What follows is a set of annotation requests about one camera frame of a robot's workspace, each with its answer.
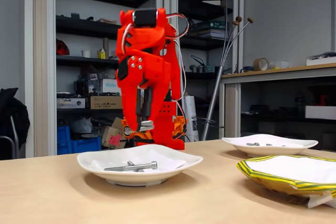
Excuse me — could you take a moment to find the long brown cardboard box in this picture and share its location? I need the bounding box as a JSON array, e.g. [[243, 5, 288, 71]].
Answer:
[[90, 95, 123, 110]]

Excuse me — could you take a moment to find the white printed carton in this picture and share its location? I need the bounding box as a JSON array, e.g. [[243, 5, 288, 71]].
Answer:
[[183, 95, 200, 142]]

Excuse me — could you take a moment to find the small blue plastic crate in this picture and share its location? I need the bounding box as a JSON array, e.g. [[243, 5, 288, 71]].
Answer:
[[57, 125, 71, 143]]

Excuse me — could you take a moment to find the brown cardboard tube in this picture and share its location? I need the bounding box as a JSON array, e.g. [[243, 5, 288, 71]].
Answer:
[[102, 37, 110, 59]]

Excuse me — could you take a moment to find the white Weller box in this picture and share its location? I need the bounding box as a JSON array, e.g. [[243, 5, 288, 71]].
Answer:
[[101, 78, 118, 96]]

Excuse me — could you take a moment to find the yellow green striped paper plate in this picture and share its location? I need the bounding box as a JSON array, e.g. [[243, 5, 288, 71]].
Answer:
[[236, 155, 336, 209]]

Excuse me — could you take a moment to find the brown packing tape roll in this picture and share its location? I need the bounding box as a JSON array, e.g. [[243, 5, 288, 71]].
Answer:
[[253, 57, 269, 72]]

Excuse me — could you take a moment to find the grey metal chair frame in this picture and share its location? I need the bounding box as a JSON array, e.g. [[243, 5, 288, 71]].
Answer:
[[0, 115, 19, 159]]

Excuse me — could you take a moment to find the red black servo cable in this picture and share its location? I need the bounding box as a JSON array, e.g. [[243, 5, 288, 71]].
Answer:
[[165, 13, 190, 40]]

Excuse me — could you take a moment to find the black flexible tripod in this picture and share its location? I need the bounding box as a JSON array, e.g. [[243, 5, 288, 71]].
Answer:
[[189, 18, 199, 36]]

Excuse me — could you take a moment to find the white tray with clutter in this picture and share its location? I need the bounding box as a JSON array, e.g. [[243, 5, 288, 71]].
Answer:
[[306, 50, 336, 66]]

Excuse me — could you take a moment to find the stack of papers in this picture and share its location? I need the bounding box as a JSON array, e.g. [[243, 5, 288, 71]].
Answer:
[[198, 29, 226, 39]]

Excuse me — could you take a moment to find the black jacket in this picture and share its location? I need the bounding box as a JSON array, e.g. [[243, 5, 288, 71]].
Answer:
[[0, 87, 30, 161]]

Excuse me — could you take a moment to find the white square ceramic plate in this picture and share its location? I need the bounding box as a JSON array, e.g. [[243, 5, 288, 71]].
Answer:
[[77, 144, 204, 187], [222, 134, 319, 158]]

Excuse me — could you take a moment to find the white flat storage box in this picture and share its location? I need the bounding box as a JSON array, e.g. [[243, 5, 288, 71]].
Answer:
[[304, 105, 336, 120]]

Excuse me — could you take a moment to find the small wooden board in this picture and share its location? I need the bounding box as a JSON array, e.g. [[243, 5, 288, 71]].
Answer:
[[96, 18, 118, 25]]

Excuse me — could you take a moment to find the white plastic bag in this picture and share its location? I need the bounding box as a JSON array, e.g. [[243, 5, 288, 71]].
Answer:
[[101, 68, 118, 80]]

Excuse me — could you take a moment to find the orange printed table clamp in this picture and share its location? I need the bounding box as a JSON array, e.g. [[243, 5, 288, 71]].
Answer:
[[172, 115, 189, 138], [121, 118, 154, 143]]

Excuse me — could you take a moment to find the large blue plastic crate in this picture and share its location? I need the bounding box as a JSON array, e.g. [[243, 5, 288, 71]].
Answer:
[[57, 136, 102, 156]]

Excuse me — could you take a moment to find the red black helmet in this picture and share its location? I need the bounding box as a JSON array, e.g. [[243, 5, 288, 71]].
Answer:
[[56, 39, 70, 56]]

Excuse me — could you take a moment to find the dark green box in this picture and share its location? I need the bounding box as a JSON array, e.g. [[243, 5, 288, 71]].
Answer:
[[206, 20, 226, 31]]

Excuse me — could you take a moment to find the flat white printed box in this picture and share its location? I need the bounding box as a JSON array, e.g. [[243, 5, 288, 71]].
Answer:
[[57, 98, 86, 109]]

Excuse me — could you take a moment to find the metal coat stand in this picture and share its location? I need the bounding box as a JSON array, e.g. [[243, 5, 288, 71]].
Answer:
[[201, 0, 255, 141]]

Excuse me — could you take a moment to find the low grey wood-topped sideboard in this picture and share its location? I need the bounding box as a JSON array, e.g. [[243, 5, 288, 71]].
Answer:
[[219, 62, 336, 151]]

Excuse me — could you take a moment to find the white servo cable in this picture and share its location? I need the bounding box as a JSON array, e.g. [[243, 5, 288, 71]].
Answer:
[[122, 23, 133, 53]]

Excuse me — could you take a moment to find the cardboard carton with pink label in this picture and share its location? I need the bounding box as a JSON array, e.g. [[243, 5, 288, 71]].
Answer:
[[101, 118, 127, 149]]

